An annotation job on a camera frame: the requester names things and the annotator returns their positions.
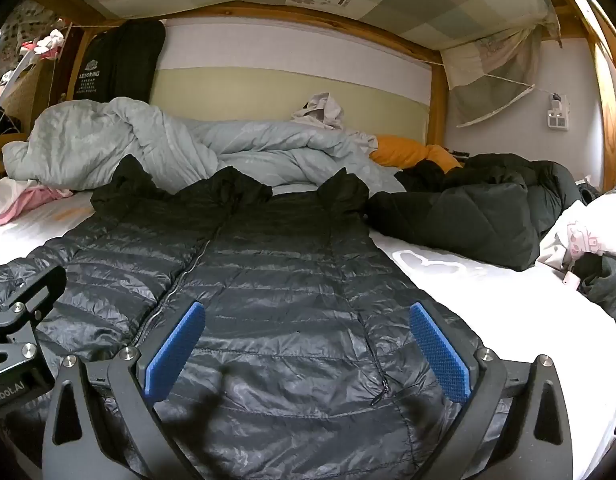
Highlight black hanging jacket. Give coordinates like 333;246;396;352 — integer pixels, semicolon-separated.
70;20;166;106

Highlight dark cloth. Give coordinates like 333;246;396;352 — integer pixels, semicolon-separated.
572;255;616;328

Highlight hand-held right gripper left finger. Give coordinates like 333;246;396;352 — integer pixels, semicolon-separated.
40;300;209;480

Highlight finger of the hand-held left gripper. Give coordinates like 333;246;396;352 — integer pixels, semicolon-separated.
0;262;69;347

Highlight white grey garment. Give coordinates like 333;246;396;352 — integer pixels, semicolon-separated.
290;92;379;153

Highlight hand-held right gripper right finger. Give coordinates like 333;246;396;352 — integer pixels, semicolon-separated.
409;300;573;480

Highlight pink white clothes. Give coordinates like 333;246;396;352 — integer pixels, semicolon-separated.
0;177;74;231

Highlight orange pillow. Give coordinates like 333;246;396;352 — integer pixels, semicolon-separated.
370;135;463;171

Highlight pale hanging curtain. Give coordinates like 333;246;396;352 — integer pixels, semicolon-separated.
443;15;561;128

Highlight floral patterned cloth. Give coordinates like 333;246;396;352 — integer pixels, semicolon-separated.
0;0;64;61

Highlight dark green coat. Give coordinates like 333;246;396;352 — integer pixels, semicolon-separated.
365;152;596;271

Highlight wooden bed frame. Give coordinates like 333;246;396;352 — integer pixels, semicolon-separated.
0;0;616;196

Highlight red white plush toy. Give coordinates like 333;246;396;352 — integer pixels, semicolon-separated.
20;27;66;58

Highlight white printed cloth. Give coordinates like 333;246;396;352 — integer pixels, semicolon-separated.
535;187;616;281

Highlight white wall socket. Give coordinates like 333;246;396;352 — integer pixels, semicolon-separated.
545;92;571;132

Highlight grey quilt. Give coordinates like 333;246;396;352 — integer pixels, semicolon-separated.
3;96;406;196

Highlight white curved tube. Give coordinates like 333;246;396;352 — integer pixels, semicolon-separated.
0;57;34;146

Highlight black down jacket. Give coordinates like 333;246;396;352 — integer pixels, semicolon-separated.
0;155;513;480

